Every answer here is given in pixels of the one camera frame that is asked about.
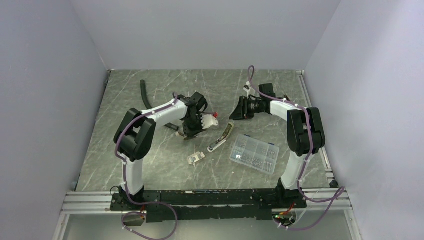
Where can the white staple box tray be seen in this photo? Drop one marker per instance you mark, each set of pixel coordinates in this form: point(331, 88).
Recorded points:
point(196, 157)

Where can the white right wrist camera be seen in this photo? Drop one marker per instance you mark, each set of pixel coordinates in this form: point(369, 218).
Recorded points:
point(247, 87)

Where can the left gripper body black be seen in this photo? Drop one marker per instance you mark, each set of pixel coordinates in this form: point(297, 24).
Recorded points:
point(191, 126)

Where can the aluminium frame rail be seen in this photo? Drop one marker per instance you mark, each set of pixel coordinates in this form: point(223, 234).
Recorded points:
point(318, 135)
point(110, 202)

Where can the clear plastic screw organizer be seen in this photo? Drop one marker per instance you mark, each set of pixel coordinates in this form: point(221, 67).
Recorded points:
point(255, 154)

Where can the aluminium frame rail front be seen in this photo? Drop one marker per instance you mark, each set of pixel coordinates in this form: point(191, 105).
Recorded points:
point(110, 202)

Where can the aluminium frame rail right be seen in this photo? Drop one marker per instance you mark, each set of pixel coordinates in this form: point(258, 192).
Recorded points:
point(318, 135)

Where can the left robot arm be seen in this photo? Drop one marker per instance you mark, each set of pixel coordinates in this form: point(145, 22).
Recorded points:
point(134, 137)

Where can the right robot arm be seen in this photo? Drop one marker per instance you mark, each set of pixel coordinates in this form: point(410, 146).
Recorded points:
point(305, 132)

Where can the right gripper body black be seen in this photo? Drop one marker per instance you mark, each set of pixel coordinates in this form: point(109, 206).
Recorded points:
point(253, 107)

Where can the brown stapler base part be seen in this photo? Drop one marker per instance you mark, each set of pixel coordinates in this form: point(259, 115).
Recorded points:
point(187, 136)

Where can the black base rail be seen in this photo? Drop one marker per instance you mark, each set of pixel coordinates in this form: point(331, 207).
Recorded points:
point(159, 212)

